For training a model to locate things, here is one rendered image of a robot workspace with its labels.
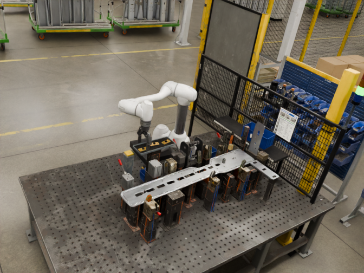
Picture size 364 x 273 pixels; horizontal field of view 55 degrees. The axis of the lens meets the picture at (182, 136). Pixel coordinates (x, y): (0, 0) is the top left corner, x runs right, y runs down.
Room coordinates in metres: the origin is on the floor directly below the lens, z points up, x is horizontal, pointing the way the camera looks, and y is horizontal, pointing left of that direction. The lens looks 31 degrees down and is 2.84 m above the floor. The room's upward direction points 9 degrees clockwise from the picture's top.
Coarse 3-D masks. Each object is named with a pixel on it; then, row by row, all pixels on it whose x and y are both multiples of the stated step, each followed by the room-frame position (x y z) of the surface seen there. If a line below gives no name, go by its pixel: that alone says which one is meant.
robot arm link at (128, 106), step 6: (162, 90) 2.85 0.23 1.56; (168, 90) 2.89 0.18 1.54; (144, 96) 2.68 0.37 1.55; (150, 96) 2.70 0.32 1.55; (156, 96) 2.73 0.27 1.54; (162, 96) 2.78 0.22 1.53; (120, 102) 2.49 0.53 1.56; (126, 102) 2.48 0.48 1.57; (132, 102) 2.48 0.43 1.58; (138, 102) 2.55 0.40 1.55; (120, 108) 2.47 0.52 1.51; (126, 108) 2.44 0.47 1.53; (132, 108) 2.44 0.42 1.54; (132, 114) 2.45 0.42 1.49
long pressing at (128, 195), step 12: (228, 156) 2.81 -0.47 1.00; (240, 156) 2.85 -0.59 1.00; (192, 168) 2.52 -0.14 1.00; (204, 168) 2.55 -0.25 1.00; (216, 168) 2.58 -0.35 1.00; (228, 168) 2.61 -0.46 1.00; (156, 180) 2.27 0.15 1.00; (168, 180) 2.30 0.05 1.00; (180, 180) 2.32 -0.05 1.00; (192, 180) 2.35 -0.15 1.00; (132, 192) 2.08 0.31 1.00; (156, 192) 2.13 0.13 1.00; (168, 192) 2.16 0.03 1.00; (132, 204) 1.95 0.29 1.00
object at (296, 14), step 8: (296, 0) 6.88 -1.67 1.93; (304, 0) 6.87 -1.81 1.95; (296, 8) 6.84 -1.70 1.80; (296, 16) 6.81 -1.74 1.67; (288, 24) 6.90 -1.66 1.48; (296, 24) 6.86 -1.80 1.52; (288, 32) 6.86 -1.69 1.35; (288, 40) 6.82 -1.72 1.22; (280, 48) 6.93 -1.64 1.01; (288, 48) 6.84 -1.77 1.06; (280, 56) 6.88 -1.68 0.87
